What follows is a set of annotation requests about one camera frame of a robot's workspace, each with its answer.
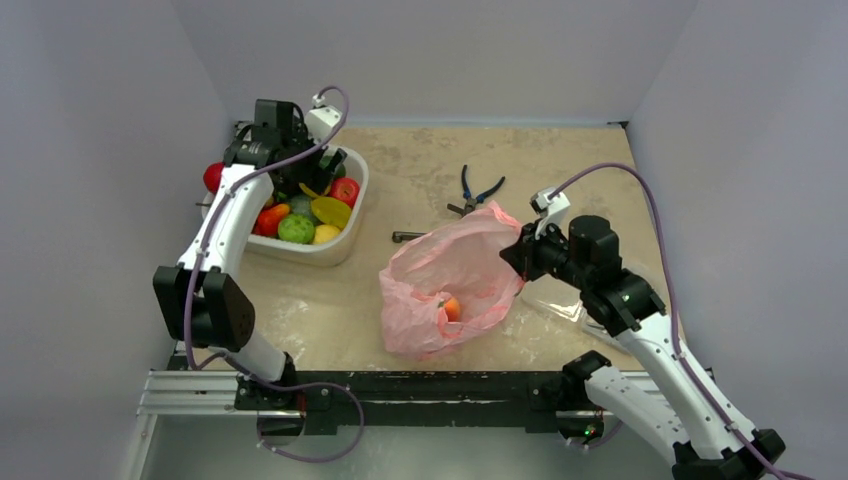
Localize clear plastic screw box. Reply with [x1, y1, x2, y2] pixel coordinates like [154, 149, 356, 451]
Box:
[521, 264, 664, 339]

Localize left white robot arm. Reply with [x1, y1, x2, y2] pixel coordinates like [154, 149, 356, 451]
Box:
[153, 90, 350, 409]

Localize aluminium frame rail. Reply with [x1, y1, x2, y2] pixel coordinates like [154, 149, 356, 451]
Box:
[136, 371, 237, 416]

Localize green fake custard apple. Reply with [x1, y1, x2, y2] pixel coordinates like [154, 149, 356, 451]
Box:
[277, 214, 316, 245]

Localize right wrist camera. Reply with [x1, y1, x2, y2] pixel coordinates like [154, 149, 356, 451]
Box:
[530, 187, 571, 240]

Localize white fruit basket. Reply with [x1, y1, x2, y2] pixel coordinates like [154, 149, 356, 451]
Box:
[200, 142, 371, 268]

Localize pink plastic bag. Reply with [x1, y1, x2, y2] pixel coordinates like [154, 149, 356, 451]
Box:
[378, 201, 525, 359]

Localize yellow fake starfruit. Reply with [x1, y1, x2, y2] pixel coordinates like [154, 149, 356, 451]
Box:
[310, 197, 352, 231]

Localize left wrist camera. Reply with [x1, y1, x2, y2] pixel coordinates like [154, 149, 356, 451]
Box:
[304, 94, 344, 143]

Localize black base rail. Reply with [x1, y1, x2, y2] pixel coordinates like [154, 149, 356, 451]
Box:
[233, 369, 605, 440]

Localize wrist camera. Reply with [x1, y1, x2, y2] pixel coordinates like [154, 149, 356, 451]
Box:
[304, 94, 344, 143]
[530, 187, 571, 240]

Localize small yellow fake lemon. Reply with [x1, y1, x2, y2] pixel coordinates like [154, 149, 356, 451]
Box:
[311, 224, 342, 245]

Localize small red fake apple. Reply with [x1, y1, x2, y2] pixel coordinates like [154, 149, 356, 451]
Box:
[329, 177, 360, 209]

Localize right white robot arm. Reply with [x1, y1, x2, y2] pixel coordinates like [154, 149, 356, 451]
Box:
[500, 215, 786, 479]

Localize fake peach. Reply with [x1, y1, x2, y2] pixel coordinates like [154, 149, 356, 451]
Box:
[439, 297, 461, 324]

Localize blue handled pliers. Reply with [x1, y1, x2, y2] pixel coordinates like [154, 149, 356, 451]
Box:
[460, 164, 507, 208]

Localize red orange fake mango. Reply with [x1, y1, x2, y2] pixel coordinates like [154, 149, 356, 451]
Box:
[252, 204, 291, 239]

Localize grey metal faucet handle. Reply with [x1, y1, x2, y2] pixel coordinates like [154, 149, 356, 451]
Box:
[391, 201, 482, 244]

